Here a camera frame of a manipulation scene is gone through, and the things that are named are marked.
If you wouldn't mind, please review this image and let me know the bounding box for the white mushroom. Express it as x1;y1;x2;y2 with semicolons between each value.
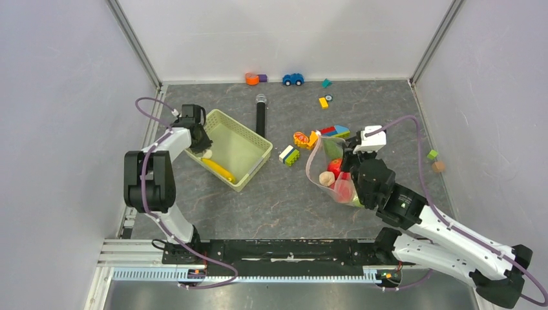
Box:
201;149;213;159

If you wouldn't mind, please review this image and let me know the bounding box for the red tomato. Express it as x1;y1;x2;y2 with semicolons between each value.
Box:
327;158;343;179

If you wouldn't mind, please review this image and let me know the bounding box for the clear polka dot zip bag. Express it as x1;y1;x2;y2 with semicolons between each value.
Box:
305;136;363;207

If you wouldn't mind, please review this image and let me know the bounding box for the tan mushroom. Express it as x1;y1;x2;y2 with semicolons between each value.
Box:
319;171;336;187

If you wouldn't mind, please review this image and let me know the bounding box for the green cabbage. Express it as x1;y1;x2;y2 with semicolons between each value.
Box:
348;194;364;207

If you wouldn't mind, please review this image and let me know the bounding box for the long green cucumber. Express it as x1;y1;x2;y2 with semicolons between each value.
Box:
322;138;345;161

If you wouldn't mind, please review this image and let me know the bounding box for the red peach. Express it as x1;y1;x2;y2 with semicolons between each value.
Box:
332;172;355;203

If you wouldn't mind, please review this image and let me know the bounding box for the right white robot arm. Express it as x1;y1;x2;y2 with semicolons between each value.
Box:
341;138;532;309

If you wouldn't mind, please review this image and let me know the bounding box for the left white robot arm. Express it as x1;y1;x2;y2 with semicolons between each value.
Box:
123;105;213;263

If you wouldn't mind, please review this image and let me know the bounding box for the multicolour brick stack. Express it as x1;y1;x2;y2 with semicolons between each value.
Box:
320;125;350;139

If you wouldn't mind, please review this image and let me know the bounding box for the light green plastic basket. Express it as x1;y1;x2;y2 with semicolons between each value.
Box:
185;109;273;192

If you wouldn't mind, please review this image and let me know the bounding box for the orange brick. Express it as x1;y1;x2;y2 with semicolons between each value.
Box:
306;130;321;150

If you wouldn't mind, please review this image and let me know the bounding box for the small yellow fruit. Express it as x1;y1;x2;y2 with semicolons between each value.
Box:
201;158;237;184

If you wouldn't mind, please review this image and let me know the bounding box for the orange cartoon figure block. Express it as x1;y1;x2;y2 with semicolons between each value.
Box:
293;132;309;149

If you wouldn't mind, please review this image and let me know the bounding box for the white blue green brick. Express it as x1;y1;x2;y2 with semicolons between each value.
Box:
279;145;300;167

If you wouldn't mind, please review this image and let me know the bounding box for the yellow brick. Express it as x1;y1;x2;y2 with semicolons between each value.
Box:
319;97;329;109

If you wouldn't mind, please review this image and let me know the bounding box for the upright black microphone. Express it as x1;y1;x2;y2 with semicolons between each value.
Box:
255;94;267;138

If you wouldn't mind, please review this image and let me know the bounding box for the green cube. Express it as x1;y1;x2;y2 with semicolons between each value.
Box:
427;149;439;161

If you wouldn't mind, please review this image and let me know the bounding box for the teal block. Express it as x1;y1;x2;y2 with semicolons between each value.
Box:
322;78;332;88

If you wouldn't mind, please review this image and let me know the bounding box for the tan wooden cube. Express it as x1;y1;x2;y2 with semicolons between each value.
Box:
431;161;446;173

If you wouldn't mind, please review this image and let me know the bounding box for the purple block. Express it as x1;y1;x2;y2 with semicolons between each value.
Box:
258;74;268;83

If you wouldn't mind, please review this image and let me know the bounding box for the blue toy car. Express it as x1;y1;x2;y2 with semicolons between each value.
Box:
282;73;305;86

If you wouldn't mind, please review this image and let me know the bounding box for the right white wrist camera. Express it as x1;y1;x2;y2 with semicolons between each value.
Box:
355;125;387;152

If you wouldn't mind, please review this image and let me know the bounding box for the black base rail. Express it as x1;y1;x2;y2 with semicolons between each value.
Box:
153;239;399;278

